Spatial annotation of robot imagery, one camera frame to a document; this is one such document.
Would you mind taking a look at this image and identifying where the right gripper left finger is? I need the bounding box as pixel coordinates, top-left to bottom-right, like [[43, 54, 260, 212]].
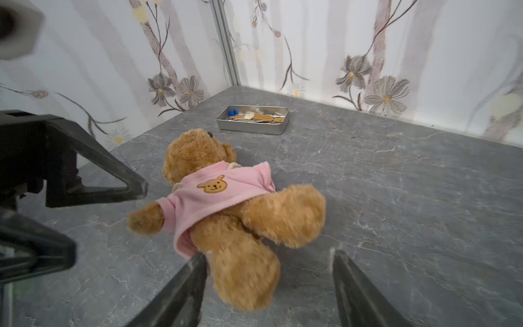
[[127, 253, 208, 327]]

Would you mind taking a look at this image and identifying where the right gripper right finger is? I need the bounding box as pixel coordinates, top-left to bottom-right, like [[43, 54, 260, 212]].
[[331, 248, 411, 327]]

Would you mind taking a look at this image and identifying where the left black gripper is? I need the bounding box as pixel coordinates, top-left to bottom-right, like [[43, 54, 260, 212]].
[[1, 110, 148, 284]]

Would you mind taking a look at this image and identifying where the brown teddy bear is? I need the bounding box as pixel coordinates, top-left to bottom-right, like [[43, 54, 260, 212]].
[[127, 129, 326, 311]]

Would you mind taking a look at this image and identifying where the pink fleece bear hoodie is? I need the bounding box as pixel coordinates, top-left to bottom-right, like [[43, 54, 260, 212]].
[[156, 161, 275, 259]]

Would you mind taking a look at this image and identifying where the clear plastic tool box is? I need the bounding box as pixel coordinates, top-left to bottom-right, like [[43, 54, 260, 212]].
[[217, 105, 290, 135]]

